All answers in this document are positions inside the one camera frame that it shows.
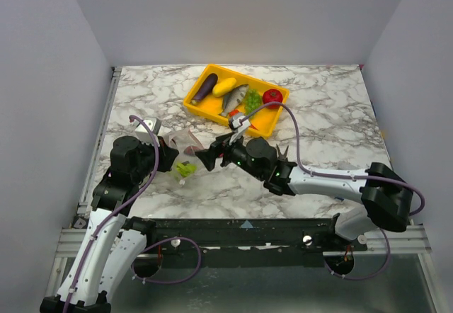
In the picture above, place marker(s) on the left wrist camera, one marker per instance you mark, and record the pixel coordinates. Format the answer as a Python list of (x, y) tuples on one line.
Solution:
[(153, 125)]

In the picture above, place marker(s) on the yellow squash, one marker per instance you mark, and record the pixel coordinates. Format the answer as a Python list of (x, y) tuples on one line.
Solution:
[(224, 87)]

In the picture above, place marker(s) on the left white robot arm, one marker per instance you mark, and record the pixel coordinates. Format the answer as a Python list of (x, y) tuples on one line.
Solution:
[(113, 239)]

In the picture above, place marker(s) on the clear zip top bag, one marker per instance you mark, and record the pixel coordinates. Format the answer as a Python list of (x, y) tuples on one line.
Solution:
[(180, 140)]

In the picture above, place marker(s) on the aluminium extrusion frame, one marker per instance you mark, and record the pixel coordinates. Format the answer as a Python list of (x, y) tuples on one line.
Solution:
[(327, 122)]

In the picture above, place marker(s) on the orange carrot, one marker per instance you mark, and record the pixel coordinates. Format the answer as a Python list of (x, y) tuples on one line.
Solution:
[(254, 126)]

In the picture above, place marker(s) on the yellow plastic tray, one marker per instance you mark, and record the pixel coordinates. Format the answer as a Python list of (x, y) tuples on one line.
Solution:
[(211, 107)]

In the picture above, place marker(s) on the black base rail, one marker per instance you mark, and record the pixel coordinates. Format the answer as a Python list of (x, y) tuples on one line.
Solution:
[(223, 243)]

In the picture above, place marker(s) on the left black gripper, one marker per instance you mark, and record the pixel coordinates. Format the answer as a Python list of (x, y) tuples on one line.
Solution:
[(168, 155)]

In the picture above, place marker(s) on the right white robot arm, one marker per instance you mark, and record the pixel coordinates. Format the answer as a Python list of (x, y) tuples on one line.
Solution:
[(383, 198)]

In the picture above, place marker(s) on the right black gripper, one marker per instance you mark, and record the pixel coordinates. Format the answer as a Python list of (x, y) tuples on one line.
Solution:
[(218, 151)]

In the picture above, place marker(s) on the purple eggplant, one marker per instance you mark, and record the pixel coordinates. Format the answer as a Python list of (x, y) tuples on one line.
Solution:
[(205, 89)]

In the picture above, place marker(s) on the dark red apple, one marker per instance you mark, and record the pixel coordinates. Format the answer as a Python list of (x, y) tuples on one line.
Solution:
[(191, 150)]

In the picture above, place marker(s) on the grey toy fish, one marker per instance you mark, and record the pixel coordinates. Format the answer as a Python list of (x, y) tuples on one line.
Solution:
[(234, 99)]

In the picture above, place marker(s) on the green grape bunch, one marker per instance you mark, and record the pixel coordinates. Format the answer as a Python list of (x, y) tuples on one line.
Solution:
[(252, 101)]

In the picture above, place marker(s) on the red tomato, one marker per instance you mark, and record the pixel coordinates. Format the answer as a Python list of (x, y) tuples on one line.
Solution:
[(272, 95)]

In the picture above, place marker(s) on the yellow handled pliers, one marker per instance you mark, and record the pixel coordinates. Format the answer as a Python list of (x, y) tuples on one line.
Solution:
[(282, 154)]

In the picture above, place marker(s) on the green celery stalk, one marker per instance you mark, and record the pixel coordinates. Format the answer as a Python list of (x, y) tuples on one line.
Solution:
[(185, 169)]

